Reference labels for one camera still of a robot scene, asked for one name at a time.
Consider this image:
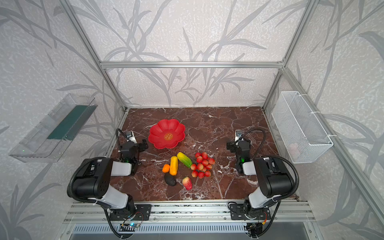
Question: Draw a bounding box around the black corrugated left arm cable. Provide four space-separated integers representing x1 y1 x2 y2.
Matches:
66 128 130 203

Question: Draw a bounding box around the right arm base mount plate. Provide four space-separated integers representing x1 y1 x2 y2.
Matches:
227 202 272 222

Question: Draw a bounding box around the aluminium frame structure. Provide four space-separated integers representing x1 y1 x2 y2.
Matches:
56 0 384 240

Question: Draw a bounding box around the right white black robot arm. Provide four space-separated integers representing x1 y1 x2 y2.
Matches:
226 140 300 211

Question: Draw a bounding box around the white wire mesh basket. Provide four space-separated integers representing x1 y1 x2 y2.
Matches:
272 91 334 164

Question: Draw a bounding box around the yellow fake banana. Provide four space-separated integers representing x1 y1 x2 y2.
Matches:
169 156 179 176

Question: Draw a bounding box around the pink fake strawberry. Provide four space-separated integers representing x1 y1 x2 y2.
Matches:
182 177 193 191

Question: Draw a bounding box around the dark fake avocado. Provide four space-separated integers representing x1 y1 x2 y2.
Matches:
164 173 177 187

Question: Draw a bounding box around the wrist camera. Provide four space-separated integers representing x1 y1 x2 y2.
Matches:
125 131 137 144
235 130 244 141

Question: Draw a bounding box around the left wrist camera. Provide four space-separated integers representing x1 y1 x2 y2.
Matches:
125 131 137 144

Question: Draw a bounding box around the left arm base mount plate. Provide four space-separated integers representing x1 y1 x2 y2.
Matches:
109 204 152 221

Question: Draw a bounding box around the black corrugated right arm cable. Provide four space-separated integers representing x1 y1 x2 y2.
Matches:
239 128 300 200

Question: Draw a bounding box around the red fake grape bunch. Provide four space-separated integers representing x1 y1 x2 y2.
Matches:
190 152 216 179

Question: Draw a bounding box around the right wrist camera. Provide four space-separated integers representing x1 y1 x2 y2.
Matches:
235 130 244 141

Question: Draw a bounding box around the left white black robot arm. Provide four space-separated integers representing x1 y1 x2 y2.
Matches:
67 140 148 214

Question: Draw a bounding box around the small orange fake fruit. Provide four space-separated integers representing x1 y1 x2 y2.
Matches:
162 164 170 173

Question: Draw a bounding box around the red flower-shaped fruit bowl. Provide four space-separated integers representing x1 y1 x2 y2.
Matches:
148 119 186 150

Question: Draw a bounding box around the clear plastic wall shelf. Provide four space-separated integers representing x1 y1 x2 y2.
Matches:
9 94 98 163

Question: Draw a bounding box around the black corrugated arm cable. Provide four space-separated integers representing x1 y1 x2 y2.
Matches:
239 128 300 200
66 128 130 203

